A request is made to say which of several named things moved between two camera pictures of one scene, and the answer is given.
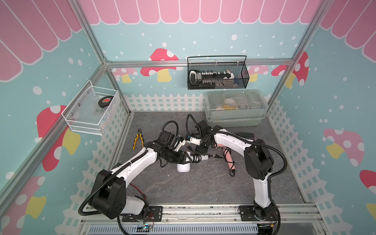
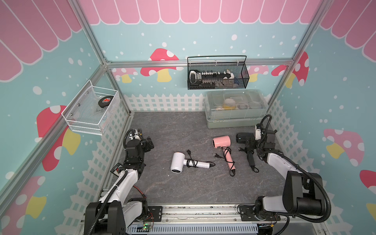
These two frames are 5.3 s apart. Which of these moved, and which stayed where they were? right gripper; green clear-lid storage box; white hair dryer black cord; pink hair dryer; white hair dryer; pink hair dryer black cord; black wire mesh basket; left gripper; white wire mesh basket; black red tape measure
Moved: white hair dryer black cord; white hair dryer; left gripper; right gripper
Stayed: black wire mesh basket; pink hair dryer black cord; pink hair dryer; black red tape measure; white wire mesh basket; green clear-lid storage box
